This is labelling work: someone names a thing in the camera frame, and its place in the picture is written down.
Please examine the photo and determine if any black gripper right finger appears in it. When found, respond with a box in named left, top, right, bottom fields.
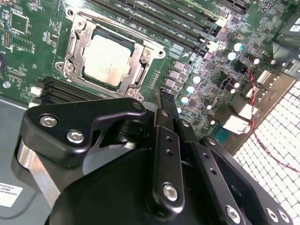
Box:
left=167, top=93, right=295, bottom=225

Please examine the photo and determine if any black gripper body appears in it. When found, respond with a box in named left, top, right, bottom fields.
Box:
left=44, top=146, right=225, bottom=225

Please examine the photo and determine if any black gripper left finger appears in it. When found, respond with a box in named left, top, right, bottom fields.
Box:
left=10, top=92, right=186, bottom=214

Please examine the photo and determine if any silver CPU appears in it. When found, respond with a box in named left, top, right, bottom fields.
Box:
left=81, top=32, right=136, bottom=87

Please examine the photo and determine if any metal socket cover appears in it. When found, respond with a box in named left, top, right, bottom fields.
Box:
left=67, top=17, right=150, bottom=93

